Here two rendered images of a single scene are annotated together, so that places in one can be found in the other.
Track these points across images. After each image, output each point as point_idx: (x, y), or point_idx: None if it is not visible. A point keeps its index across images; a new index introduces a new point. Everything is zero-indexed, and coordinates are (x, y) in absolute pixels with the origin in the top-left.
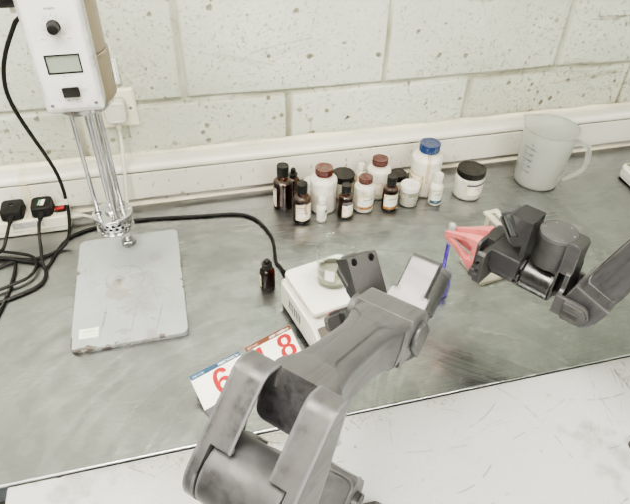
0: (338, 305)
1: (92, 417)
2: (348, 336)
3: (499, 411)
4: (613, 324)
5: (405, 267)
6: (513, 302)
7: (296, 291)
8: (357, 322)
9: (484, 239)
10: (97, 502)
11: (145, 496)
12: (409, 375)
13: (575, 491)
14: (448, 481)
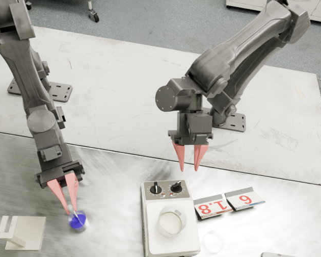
0: (174, 201)
1: (311, 210)
2: (250, 32)
3: (109, 135)
4: None
5: (179, 103)
6: (38, 194)
7: (196, 225)
8: (240, 43)
9: (67, 172)
10: (300, 166)
11: (281, 161)
12: (140, 170)
13: (107, 97)
14: (154, 119)
